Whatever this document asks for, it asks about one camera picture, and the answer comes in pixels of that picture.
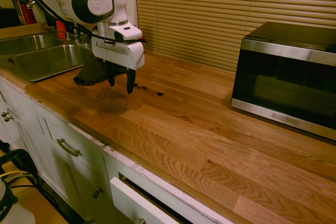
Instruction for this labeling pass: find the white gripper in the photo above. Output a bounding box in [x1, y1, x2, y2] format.
[91, 36, 146, 95]

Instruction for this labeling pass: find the dark grey cloth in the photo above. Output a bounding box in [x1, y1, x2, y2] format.
[73, 55, 127, 87]

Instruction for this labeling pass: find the white labelled robot base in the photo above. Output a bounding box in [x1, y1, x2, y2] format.
[0, 178, 36, 224]

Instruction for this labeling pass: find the chrome kitchen faucet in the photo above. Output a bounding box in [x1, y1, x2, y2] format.
[25, 0, 90, 46]

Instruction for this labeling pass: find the red spray bottle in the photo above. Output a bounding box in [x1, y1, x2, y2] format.
[55, 19, 67, 39]

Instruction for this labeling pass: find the stainless steel double sink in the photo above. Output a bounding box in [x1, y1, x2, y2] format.
[0, 34, 93, 83]

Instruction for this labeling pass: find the white kitchen cabinet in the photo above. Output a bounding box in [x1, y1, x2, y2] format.
[0, 76, 234, 224]

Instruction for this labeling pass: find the red fire extinguisher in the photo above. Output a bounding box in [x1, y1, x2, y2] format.
[16, 0, 37, 26]

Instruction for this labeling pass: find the wide tan window blind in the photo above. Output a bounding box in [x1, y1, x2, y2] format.
[134, 0, 336, 73]

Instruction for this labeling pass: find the white open drawer front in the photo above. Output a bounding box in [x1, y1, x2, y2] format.
[109, 176, 182, 224]

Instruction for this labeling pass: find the black box appliance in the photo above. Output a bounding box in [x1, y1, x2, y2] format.
[0, 7, 22, 29]

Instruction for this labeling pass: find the black steel microwave oven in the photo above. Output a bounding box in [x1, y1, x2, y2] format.
[230, 21, 336, 142]

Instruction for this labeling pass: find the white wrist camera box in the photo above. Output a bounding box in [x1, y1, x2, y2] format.
[108, 24, 143, 44]

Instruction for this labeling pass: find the metal cabinet bar handle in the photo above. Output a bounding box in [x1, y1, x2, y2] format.
[56, 137, 82, 157]

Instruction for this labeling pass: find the black metal stand frame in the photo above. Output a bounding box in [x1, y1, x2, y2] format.
[0, 148, 40, 184]

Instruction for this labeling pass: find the yellow cable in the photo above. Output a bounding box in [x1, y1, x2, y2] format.
[0, 169, 30, 180]

